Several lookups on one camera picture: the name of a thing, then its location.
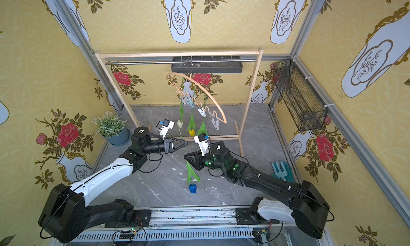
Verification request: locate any blue tulip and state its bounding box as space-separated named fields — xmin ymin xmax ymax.
xmin=177 ymin=127 xmax=201 ymax=194

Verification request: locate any white tulip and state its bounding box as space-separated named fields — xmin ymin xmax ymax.
xmin=176 ymin=86 xmax=185 ymax=129

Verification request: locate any yellow tulip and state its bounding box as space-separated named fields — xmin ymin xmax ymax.
xmin=187 ymin=113 xmax=196 ymax=137

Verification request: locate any pink tulip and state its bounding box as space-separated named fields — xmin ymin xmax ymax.
xmin=195 ymin=118 xmax=208 ymax=136

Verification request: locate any grey clothes peg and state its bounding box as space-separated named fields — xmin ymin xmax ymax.
xmin=211 ymin=117 xmax=220 ymax=131

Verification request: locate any white clothes peg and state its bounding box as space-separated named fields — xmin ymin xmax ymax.
xmin=198 ymin=108 xmax=206 ymax=118

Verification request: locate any orange curved clip hanger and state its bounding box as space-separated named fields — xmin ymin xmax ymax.
xmin=166 ymin=72 xmax=228 ymax=124

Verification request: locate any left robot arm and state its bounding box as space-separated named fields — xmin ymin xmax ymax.
xmin=38 ymin=127 xmax=188 ymax=243

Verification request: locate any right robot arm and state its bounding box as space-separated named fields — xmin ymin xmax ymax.
xmin=184 ymin=141 xmax=331 ymax=239

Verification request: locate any teal clothes peg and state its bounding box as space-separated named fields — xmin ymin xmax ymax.
xmin=186 ymin=98 xmax=195 ymax=108

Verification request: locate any wooden clothes rack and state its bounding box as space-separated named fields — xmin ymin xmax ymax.
xmin=94 ymin=48 xmax=265 ymax=157

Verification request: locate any potted green plant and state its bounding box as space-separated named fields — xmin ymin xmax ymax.
xmin=92 ymin=112 xmax=130 ymax=146

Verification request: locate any teal garden fork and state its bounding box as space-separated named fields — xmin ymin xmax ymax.
xmin=272 ymin=161 xmax=288 ymax=180

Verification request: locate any dark grey plastic tray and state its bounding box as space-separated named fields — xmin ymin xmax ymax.
xmin=171 ymin=56 xmax=243 ymax=74

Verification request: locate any small circuit board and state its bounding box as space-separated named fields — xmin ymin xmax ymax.
xmin=119 ymin=228 xmax=139 ymax=240

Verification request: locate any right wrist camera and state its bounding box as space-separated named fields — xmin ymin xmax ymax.
xmin=194 ymin=133 xmax=209 ymax=156

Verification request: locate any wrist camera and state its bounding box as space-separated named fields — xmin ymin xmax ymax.
xmin=194 ymin=133 xmax=209 ymax=156
xmin=159 ymin=119 xmax=175 ymax=139

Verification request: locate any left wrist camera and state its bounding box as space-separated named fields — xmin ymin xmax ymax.
xmin=159 ymin=119 xmax=175 ymax=139

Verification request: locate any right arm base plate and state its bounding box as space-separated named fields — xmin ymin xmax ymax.
xmin=232 ymin=208 xmax=281 ymax=226

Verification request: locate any aluminium mounting rail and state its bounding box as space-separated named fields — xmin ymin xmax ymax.
xmin=69 ymin=199 xmax=329 ymax=246

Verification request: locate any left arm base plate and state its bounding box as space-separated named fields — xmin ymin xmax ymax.
xmin=104 ymin=209 xmax=152 ymax=228

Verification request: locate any black wire mesh basket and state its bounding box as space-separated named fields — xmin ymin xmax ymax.
xmin=273 ymin=59 xmax=328 ymax=131

